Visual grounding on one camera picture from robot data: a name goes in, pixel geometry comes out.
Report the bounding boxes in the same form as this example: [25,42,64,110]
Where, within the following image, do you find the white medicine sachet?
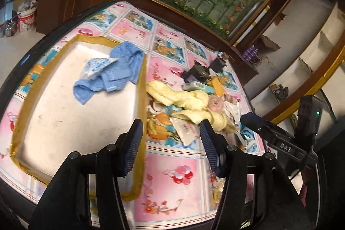
[170,117,199,147]

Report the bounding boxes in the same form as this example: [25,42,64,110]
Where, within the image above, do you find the pink fluffy sock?
[208,95,224,113]

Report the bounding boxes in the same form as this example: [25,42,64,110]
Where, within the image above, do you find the yellow snack packet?
[211,76,225,97]

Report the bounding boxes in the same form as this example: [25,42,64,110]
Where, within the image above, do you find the yellow fluffy towel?
[146,81,237,133]

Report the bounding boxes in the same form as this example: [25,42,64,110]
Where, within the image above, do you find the teal cartoon tissue pack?
[182,81,215,95]

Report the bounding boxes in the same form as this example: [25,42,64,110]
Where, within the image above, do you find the white blue wet wipe packet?
[80,58,118,80]

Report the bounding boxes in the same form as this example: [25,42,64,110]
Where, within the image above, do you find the large blue towel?
[73,41,144,105]

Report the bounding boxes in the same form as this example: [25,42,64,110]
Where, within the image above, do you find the colourful printed tablecloth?
[1,2,264,229]

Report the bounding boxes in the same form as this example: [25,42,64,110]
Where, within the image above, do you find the purple bottles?
[242,45,258,62]

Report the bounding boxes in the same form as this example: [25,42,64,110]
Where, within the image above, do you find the black motor with tape roll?
[209,53,229,73]

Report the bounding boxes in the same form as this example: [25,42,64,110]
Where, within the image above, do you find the black motor with shaft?
[181,61,210,83]

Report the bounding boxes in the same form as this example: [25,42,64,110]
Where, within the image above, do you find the white paint bucket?
[17,0,38,33]

